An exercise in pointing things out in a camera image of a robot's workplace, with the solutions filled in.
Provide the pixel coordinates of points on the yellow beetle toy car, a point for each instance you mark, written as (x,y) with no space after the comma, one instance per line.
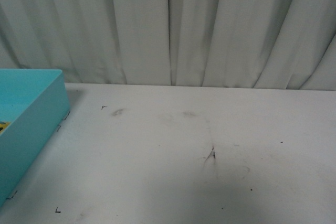
(3,126)

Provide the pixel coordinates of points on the white pleated curtain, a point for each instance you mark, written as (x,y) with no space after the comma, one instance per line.
(268,44)

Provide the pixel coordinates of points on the turquoise plastic storage box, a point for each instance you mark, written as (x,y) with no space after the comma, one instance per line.
(33,103)

